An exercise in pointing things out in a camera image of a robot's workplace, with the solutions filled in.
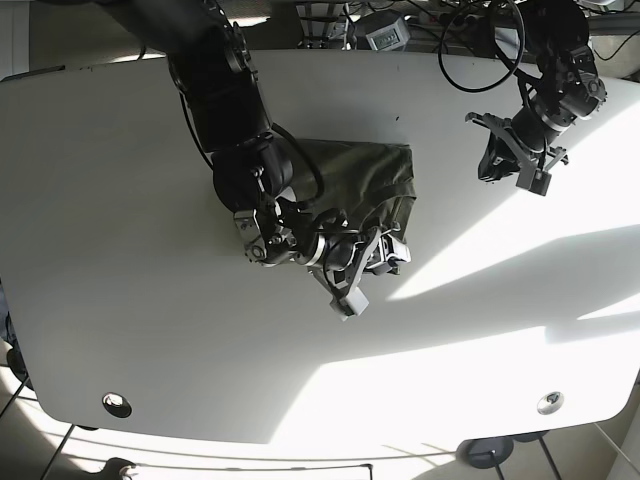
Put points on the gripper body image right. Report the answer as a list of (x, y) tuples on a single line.
[(529, 137)]

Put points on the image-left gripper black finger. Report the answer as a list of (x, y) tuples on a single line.
[(393, 254)]

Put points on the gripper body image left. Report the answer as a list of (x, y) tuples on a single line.
[(339, 257)]

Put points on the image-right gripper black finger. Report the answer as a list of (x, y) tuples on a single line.
[(498, 160)]

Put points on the olive green T-shirt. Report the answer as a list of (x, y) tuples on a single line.
[(355, 185)]

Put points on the black power box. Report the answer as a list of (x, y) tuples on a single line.
[(385, 30)]

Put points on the right silver table grommet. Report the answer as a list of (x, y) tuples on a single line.
[(550, 403)]

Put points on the silver table grommet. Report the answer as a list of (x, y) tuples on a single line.
[(116, 405), (550, 403)]

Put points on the round black stand base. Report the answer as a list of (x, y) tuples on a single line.
[(485, 453)]

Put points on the left silver table grommet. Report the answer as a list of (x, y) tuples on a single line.
[(116, 405)]

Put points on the grey wrist camera image right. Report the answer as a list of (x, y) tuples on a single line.
[(533, 179)]

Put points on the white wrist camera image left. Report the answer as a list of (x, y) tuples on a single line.
[(349, 304)]

